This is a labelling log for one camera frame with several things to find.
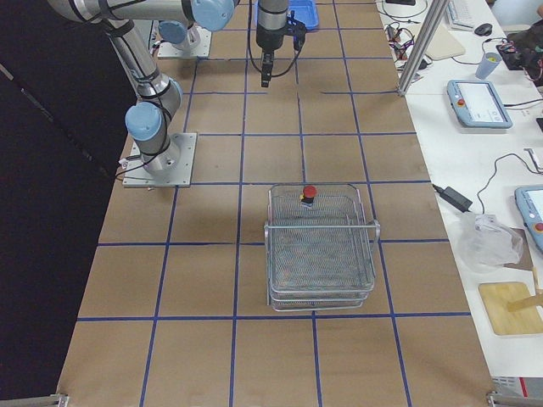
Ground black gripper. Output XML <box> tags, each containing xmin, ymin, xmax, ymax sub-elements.
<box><xmin>256</xmin><ymin>25</ymin><xmax>284</xmax><ymax>87</ymax></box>

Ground red emergency stop button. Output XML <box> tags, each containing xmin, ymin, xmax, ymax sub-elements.
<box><xmin>299</xmin><ymin>185</ymin><xmax>317</xmax><ymax>208</ymax></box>

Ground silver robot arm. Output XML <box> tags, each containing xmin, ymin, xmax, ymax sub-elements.
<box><xmin>158</xmin><ymin>20</ymin><xmax>201</xmax><ymax>52</ymax></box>
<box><xmin>49</xmin><ymin>1</ymin><xmax>238</xmax><ymax>180</ymax></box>

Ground blue plastic tray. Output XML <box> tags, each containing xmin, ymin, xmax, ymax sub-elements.
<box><xmin>288</xmin><ymin>0</ymin><xmax>320</xmax><ymax>31</ymax></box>

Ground beige pad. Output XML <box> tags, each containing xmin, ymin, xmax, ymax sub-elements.
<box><xmin>426</xmin><ymin>25</ymin><xmax>466</xmax><ymax>60</ymax></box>

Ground white keyboard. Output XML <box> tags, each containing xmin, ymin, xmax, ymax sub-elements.
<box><xmin>445</xmin><ymin>0</ymin><xmax>475</xmax><ymax>31</ymax></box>

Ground upper blue teach pendant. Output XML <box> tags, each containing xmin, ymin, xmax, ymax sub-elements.
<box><xmin>446</xmin><ymin>80</ymin><xmax>512</xmax><ymax>130</ymax></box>

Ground blue teach pendant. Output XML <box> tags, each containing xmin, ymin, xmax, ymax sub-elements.
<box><xmin>446</xmin><ymin>80</ymin><xmax>512</xmax><ymax>130</ymax></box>
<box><xmin>514</xmin><ymin>185</ymin><xmax>543</xmax><ymax>252</ymax></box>

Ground black power adapter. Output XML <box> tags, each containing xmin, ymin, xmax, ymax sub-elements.
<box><xmin>434</xmin><ymin>185</ymin><xmax>473</xmax><ymax>213</ymax></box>

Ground black computer mouse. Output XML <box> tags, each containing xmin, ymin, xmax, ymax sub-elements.
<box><xmin>473</xmin><ymin>23</ymin><xmax>493</xmax><ymax>36</ymax></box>

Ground lavender plastic cup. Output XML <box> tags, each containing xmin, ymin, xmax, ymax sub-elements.
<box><xmin>475</xmin><ymin>52</ymin><xmax>502</xmax><ymax>80</ymax></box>

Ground clear plastic bag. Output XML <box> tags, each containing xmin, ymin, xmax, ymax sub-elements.
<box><xmin>456</xmin><ymin>212</ymin><xmax>524</xmax><ymax>269</ymax></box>

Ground lower blue teach pendant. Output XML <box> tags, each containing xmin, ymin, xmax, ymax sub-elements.
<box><xmin>514</xmin><ymin>185</ymin><xmax>543</xmax><ymax>252</ymax></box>

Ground wooden board with stand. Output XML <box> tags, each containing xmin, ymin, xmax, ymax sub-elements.
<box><xmin>478</xmin><ymin>268</ymin><xmax>542</xmax><ymax>336</ymax></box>

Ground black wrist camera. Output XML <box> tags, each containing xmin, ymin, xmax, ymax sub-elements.
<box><xmin>286</xmin><ymin>10</ymin><xmax>307</xmax><ymax>53</ymax></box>

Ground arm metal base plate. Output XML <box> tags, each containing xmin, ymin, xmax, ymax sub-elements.
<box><xmin>121</xmin><ymin>133</ymin><xmax>198</xmax><ymax>187</ymax></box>
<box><xmin>158</xmin><ymin>21</ymin><xmax>211</xmax><ymax>59</ymax></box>

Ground tangled cables on desk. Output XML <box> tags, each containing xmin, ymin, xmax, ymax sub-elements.
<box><xmin>383</xmin><ymin>23</ymin><xmax>429</xmax><ymax>71</ymax></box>

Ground aluminium frame post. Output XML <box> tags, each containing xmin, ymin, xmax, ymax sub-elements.
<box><xmin>397</xmin><ymin>0</ymin><xmax>448</xmax><ymax>97</ymax></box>

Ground silver wire mesh shelf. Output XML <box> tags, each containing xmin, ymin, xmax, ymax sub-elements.
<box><xmin>264</xmin><ymin>183</ymin><xmax>380</xmax><ymax>311</ymax></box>

